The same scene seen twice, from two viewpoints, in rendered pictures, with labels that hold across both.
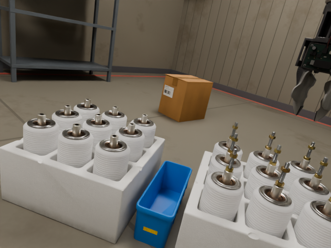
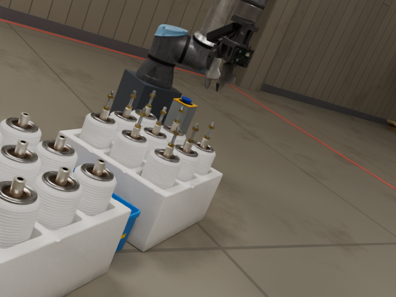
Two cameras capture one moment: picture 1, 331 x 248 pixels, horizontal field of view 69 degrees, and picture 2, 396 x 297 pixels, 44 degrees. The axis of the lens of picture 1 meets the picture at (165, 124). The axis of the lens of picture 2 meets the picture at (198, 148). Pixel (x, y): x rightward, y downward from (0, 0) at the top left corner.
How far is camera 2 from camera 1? 114 cm
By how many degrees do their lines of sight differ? 77
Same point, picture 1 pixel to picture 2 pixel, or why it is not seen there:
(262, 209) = (190, 164)
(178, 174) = not seen: hidden behind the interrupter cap
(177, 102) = not seen: outside the picture
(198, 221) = (171, 197)
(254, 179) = (154, 144)
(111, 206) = (117, 234)
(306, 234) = (200, 167)
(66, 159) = (71, 218)
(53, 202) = (58, 281)
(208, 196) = (166, 174)
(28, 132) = (31, 213)
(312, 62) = (237, 60)
